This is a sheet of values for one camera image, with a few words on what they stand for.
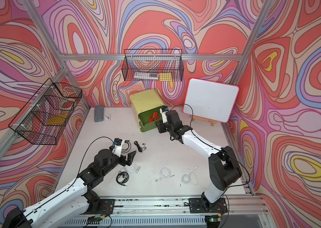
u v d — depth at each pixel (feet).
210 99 3.30
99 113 3.68
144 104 3.01
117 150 2.26
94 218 2.31
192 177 2.74
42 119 2.41
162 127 2.52
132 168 2.83
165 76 2.98
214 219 2.35
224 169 1.47
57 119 2.35
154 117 2.98
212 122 3.46
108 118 3.65
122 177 2.71
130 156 2.32
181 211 2.41
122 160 2.30
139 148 3.09
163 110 2.50
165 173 2.82
